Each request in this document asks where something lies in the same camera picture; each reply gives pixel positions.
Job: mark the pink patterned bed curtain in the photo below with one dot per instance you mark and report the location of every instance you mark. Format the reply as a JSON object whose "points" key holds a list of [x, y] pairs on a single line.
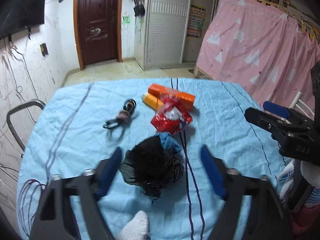
{"points": [[261, 48]]}

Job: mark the white metal chair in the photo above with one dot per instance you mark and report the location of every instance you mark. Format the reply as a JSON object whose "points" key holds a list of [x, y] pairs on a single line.
{"points": [[298, 104]]}

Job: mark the grey metal bed rail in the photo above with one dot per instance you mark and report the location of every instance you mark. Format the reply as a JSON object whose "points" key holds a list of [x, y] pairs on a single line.
{"points": [[18, 121]]}

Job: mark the dark brown wooden door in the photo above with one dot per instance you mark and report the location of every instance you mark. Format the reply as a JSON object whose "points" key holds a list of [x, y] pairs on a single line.
{"points": [[97, 28]]}

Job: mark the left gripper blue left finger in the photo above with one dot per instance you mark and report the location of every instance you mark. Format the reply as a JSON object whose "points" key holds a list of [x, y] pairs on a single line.
{"points": [[105, 173]]}

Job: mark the black garbage bag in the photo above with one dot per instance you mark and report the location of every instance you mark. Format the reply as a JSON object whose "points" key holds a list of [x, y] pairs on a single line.
{"points": [[150, 168]]}

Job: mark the left white gloved hand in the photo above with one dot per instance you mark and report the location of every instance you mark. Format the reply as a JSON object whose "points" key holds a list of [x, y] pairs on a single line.
{"points": [[136, 229]]}

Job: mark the right white gloved hand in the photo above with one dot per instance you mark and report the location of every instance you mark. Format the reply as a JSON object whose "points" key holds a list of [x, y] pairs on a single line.
{"points": [[299, 182]]}

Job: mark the white louvered wardrobe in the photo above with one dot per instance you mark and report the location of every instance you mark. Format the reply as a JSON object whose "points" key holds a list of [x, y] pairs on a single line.
{"points": [[161, 35]]}

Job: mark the orange cardboard box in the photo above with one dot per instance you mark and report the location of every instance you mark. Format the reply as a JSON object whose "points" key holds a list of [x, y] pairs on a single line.
{"points": [[160, 92]]}

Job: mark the wall mounted black television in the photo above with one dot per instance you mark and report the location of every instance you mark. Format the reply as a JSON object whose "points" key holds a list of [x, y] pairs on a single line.
{"points": [[25, 14]]}

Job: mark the red snack packet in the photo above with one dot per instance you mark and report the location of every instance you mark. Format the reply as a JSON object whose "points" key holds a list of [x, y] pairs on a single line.
{"points": [[173, 117]]}

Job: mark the light blue bed sheet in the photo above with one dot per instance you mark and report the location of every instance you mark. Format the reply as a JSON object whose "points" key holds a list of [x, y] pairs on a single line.
{"points": [[83, 124]]}

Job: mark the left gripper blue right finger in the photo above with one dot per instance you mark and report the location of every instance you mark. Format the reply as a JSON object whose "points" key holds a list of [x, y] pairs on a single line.
{"points": [[216, 172]]}

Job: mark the red fleece sleeve forearm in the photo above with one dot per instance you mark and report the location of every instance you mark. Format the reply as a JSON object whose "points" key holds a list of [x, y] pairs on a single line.
{"points": [[303, 219]]}

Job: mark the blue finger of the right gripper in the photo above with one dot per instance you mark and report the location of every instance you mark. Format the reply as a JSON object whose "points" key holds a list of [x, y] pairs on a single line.
{"points": [[277, 110]]}

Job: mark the blue fuzzy sock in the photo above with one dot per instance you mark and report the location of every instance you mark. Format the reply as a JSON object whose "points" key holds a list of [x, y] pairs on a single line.
{"points": [[169, 144]]}

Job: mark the colourful wall poster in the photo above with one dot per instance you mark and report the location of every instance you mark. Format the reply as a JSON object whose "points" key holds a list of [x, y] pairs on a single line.
{"points": [[197, 16]]}

